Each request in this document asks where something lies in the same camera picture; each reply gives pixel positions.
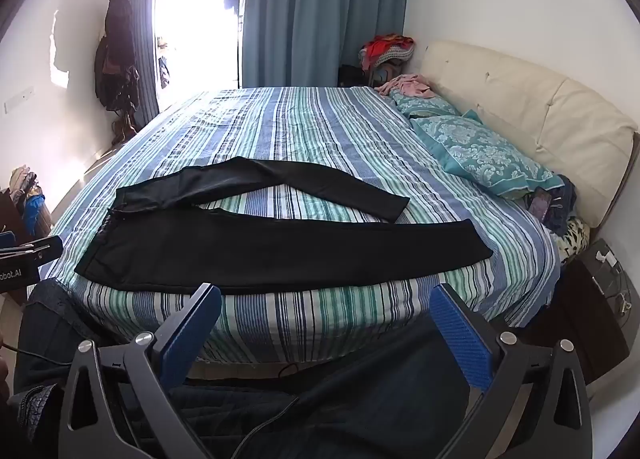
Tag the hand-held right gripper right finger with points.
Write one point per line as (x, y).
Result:
(460, 339)

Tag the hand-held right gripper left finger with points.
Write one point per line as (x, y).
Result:
(192, 339)

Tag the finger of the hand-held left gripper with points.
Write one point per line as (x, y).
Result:
(40, 248)

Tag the black pants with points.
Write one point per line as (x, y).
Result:
(250, 259)

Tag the blue bag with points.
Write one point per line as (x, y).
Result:
(36, 214)

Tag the brown wooden cabinet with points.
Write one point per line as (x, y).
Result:
(11, 219)

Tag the pile of pale clothes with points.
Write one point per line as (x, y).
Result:
(22, 181)

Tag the dark nightstand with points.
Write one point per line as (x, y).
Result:
(585, 319)

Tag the person's dark clothing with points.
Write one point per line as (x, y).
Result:
(350, 414)

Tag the floral cloth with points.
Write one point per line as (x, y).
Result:
(572, 239)

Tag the smartphone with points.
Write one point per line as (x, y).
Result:
(541, 203)

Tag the white charger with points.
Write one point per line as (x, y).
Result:
(606, 256)

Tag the dark blue jeans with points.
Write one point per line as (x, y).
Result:
(562, 204)

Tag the large teal patterned pillow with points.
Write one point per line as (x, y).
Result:
(480, 149)

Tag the coat rack with dark coats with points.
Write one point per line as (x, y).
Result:
(117, 54)

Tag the small teal patterned pillow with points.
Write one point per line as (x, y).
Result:
(425, 106)

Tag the striped bed sheet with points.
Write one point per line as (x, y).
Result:
(310, 129)

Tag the cream padded headboard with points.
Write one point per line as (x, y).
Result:
(525, 99)

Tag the narrow blue curtain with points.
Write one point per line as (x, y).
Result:
(140, 14)

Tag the pink clothes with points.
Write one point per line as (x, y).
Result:
(410, 86)

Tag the wooden chair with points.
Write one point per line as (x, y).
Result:
(384, 75)

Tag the glass balcony door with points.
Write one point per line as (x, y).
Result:
(200, 14)

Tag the dark low cabinet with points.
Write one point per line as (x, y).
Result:
(352, 76)

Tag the pile of red clothes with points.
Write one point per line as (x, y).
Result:
(385, 46)

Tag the wide blue curtain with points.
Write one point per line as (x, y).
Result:
(325, 14)

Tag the white wall socket strip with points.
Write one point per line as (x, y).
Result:
(19, 99)

